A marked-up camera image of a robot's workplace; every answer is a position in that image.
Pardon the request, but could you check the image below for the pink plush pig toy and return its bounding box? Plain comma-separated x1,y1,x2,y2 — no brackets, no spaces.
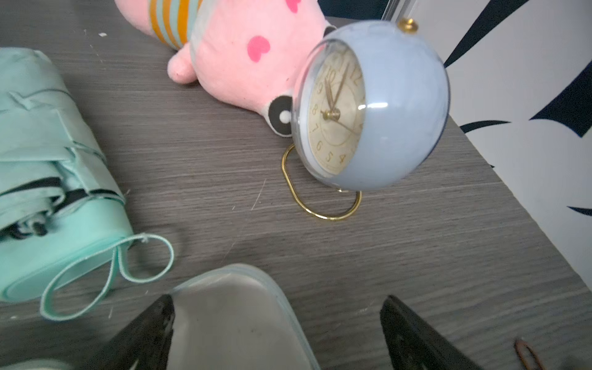
115,0,336,137

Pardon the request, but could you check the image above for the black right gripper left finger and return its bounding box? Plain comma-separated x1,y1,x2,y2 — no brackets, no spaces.
86,294,176,369

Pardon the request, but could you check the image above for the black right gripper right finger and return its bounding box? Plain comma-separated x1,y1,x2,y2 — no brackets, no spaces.
380,295,480,370

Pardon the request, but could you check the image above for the blue round alarm clock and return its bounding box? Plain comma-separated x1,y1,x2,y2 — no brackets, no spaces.
290,18,450,210

